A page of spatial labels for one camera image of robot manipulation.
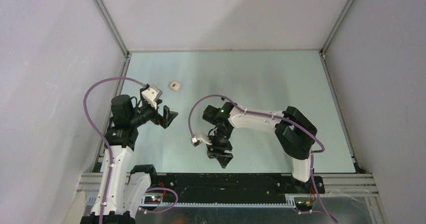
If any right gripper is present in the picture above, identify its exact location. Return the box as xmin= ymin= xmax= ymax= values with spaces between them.
xmin=204 ymin=127 xmax=234 ymax=168

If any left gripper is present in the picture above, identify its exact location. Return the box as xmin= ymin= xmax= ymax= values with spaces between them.
xmin=129 ymin=99 xmax=178 ymax=128

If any beige earbud charging case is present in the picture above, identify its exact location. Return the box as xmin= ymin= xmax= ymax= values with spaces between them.
xmin=169 ymin=81 xmax=181 ymax=91

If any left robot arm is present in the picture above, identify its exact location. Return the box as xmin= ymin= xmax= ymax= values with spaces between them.
xmin=80 ymin=94 xmax=178 ymax=223

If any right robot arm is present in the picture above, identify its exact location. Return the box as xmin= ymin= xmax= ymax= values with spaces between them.
xmin=191 ymin=102 xmax=317 ymax=193

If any left controller board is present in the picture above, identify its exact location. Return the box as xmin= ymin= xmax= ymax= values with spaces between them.
xmin=143 ymin=195 xmax=162 ymax=205

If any controller board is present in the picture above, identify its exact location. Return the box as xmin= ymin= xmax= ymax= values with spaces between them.
xmin=294 ymin=201 xmax=314 ymax=214
xmin=143 ymin=195 xmax=162 ymax=205

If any right controller board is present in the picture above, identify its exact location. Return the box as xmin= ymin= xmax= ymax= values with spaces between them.
xmin=294 ymin=201 xmax=314 ymax=214

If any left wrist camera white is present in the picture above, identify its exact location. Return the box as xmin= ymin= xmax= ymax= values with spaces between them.
xmin=140 ymin=84 xmax=163 ymax=109

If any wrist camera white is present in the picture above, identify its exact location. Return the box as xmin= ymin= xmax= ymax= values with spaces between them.
xmin=140 ymin=84 xmax=163 ymax=109
xmin=191 ymin=133 xmax=212 ymax=147

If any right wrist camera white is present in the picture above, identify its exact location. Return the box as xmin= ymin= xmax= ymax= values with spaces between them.
xmin=191 ymin=133 xmax=212 ymax=147

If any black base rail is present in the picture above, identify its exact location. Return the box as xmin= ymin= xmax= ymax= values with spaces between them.
xmin=151 ymin=173 xmax=325 ymax=204

